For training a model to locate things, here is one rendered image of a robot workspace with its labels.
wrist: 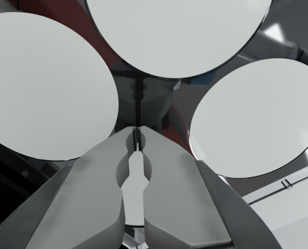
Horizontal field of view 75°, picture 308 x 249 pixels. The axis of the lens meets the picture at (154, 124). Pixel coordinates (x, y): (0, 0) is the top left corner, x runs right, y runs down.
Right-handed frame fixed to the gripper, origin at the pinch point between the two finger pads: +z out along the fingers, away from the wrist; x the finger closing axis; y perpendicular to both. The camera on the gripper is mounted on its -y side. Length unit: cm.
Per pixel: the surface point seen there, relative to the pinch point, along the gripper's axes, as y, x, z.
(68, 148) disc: 2.3, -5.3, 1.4
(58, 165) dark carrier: 3.9, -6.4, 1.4
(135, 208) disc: 9.3, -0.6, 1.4
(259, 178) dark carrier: 6.1, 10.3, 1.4
